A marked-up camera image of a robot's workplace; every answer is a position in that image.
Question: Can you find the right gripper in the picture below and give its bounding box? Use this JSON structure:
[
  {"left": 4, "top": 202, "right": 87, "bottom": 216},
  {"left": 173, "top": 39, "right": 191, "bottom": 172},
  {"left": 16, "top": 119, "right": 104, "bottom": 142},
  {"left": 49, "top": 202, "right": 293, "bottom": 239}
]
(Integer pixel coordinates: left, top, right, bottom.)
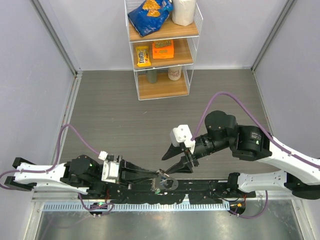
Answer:
[{"left": 162, "top": 133, "right": 233, "bottom": 174}]

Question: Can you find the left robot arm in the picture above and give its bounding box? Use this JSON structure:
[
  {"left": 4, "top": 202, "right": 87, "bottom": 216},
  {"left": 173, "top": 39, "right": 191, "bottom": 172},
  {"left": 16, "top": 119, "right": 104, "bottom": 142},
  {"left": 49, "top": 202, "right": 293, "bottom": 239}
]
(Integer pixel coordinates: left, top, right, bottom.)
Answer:
[{"left": 4, "top": 155, "right": 159, "bottom": 199}]

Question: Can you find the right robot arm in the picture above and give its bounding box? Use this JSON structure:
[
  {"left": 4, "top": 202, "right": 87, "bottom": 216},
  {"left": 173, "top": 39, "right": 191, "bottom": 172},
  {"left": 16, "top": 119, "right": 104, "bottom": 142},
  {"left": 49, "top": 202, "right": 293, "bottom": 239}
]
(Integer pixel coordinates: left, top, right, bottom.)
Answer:
[{"left": 161, "top": 110, "right": 320, "bottom": 200}]

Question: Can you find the white printed cup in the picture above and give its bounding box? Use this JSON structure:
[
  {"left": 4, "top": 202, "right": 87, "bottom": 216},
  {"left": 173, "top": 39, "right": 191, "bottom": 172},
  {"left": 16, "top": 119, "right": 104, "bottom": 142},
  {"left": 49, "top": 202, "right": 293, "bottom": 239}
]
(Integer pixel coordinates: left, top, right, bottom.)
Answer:
[{"left": 168, "top": 66, "right": 182, "bottom": 81}]

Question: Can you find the grey green can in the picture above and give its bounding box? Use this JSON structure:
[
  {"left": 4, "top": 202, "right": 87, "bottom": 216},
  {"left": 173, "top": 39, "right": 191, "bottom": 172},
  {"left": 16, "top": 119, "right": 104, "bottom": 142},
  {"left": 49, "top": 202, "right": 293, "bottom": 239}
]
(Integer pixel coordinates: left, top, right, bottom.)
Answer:
[{"left": 146, "top": 69, "right": 157, "bottom": 84}]

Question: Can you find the orange snack box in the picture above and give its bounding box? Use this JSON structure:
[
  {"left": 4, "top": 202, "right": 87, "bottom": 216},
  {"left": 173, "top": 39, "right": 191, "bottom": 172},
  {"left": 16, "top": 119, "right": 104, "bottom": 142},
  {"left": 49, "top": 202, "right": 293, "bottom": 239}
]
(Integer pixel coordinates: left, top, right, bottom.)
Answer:
[{"left": 152, "top": 39, "right": 174, "bottom": 59}]

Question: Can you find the yellow candy bag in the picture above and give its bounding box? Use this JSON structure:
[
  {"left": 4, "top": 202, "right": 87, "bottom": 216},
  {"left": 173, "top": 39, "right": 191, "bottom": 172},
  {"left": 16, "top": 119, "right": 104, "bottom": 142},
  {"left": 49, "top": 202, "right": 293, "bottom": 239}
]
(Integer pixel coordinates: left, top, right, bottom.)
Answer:
[{"left": 135, "top": 46, "right": 151, "bottom": 68}]

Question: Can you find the blue chips bag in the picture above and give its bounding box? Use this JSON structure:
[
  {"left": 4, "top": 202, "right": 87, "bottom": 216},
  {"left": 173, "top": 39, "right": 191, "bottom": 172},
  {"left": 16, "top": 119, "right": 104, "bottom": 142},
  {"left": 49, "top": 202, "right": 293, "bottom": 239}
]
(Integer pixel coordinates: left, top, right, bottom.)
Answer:
[{"left": 127, "top": 0, "right": 174, "bottom": 37}]

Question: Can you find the white paper towel roll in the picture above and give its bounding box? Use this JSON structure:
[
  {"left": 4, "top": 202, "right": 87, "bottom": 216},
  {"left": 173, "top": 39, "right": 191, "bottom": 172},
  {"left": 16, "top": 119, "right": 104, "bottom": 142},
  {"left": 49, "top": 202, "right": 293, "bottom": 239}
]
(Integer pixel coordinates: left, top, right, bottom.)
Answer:
[{"left": 172, "top": 0, "right": 196, "bottom": 27}]

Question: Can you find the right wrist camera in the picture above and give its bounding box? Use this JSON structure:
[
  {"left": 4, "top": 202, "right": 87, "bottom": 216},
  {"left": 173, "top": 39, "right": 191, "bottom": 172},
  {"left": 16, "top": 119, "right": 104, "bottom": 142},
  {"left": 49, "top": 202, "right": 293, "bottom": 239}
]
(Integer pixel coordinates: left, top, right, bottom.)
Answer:
[{"left": 169, "top": 124, "right": 196, "bottom": 149}]

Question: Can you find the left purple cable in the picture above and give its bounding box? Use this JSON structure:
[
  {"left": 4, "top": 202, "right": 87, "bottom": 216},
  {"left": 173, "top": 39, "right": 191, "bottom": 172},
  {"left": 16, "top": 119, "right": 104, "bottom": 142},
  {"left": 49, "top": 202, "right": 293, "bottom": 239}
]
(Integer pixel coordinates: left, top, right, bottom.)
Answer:
[{"left": 0, "top": 123, "right": 116, "bottom": 216}]

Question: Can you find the purple cable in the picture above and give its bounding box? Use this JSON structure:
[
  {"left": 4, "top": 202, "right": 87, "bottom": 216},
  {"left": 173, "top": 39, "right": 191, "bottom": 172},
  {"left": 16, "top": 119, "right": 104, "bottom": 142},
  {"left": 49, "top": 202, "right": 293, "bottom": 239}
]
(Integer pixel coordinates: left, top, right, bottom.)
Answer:
[
  {"left": 191, "top": 91, "right": 320, "bottom": 220},
  {"left": 0, "top": 123, "right": 116, "bottom": 216}
]

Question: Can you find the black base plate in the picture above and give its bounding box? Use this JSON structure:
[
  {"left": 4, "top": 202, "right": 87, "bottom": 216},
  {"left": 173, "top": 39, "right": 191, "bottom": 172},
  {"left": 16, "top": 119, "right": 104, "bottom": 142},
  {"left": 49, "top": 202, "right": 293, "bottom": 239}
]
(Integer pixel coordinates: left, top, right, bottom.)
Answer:
[{"left": 82, "top": 179, "right": 256, "bottom": 205}]

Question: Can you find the white slotted cable duct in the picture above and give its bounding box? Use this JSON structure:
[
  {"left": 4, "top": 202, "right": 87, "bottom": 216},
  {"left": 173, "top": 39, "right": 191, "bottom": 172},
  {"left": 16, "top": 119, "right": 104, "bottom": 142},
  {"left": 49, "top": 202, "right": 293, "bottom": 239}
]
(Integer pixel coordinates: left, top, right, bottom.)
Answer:
[{"left": 42, "top": 201, "right": 230, "bottom": 212}]

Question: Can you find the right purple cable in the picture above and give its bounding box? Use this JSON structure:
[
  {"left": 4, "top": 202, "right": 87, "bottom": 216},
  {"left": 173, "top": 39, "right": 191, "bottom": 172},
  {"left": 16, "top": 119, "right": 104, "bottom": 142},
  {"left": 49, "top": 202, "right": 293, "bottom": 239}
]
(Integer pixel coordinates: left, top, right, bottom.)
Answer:
[{"left": 191, "top": 91, "right": 320, "bottom": 220}]

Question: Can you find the white wire shelf unit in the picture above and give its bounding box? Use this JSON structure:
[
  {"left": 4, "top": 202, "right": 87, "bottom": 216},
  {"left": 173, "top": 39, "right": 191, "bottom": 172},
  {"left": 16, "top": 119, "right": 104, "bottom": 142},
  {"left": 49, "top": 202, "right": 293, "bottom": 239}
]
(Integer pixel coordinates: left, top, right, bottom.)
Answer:
[{"left": 125, "top": 5, "right": 203, "bottom": 101}]

